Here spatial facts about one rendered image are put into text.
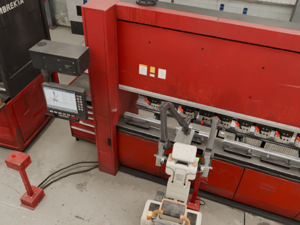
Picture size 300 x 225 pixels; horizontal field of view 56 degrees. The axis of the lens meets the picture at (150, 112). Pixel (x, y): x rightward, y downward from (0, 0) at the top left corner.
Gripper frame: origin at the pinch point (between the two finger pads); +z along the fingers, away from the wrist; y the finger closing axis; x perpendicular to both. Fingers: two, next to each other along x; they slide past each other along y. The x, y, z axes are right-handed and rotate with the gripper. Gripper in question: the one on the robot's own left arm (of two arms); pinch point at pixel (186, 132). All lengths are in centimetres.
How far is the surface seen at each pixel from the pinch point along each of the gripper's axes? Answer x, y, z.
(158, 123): -4.5, 35.6, 7.0
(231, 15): -81, -19, -103
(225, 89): -35, -30, -53
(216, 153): 10.2, -38.0, 11.3
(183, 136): 6.3, 1.7, -1.8
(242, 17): -80, -29, -103
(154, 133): 7.4, 37.7, 11.6
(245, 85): -40, -47, -61
